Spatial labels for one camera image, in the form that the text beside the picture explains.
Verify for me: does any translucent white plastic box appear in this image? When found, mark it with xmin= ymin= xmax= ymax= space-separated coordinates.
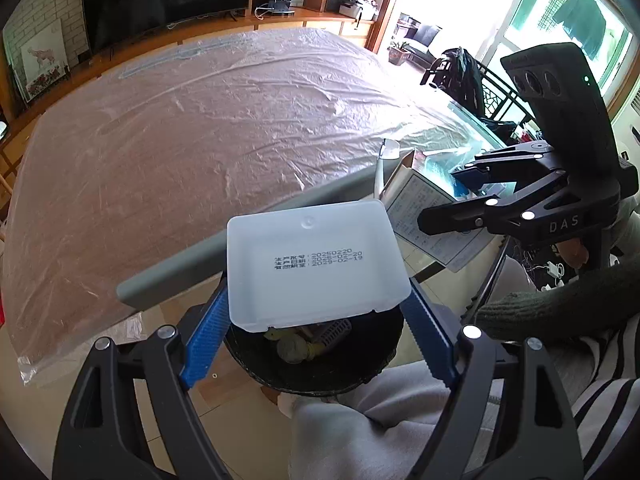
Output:
xmin=227 ymin=200 xmax=410 ymax=333

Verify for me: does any white blue medicine box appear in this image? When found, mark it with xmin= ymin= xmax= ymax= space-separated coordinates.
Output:
xmin=378 ymin=150 xmax=495 ymax=272

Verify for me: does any black round trash bin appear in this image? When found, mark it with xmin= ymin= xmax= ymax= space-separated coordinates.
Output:
xmin=224 ymin=307 xmax=404 ymax=398

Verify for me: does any grey trousers leg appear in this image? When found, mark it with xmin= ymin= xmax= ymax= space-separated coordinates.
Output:
xmin=276 ymin=361 xmax=449 ymax=479

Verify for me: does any black carved wooden chair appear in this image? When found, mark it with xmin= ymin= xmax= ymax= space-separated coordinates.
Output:
xmin=420 ymin=47 xmax=534 ymax=145

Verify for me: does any striped shirt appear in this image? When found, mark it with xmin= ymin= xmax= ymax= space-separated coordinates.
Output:
xmin=551 ymin=316 xmax=640 ymax=479

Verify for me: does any clear plastic table cover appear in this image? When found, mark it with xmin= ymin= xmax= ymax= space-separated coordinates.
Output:
xmin=1 ymin=28 xmax=499 ymax=385

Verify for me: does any giraffe picture canvas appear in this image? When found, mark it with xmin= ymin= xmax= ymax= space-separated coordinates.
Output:
xmin=21 ymin=18 xmax=68 ymax=101

